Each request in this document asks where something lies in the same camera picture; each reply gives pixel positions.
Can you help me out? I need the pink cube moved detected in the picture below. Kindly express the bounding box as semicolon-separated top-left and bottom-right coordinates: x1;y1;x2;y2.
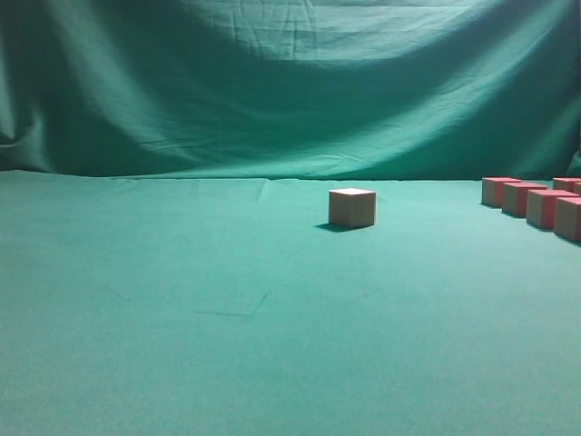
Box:
526;189;580;230
553;197;581;242
328;188;377;228

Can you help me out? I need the green cloth backdrop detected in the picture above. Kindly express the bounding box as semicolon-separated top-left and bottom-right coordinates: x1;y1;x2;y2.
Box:
1;1;580;435

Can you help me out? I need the pink cube left column far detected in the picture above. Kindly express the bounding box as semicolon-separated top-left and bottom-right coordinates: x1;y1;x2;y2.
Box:
481;177;522;208

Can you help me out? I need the pink cube left column second-far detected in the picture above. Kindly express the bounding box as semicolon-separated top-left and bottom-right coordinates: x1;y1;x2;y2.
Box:
501;182;547;218

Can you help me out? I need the pink cube right column far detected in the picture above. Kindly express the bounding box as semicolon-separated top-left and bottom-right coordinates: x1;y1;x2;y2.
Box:
552;177;581;193

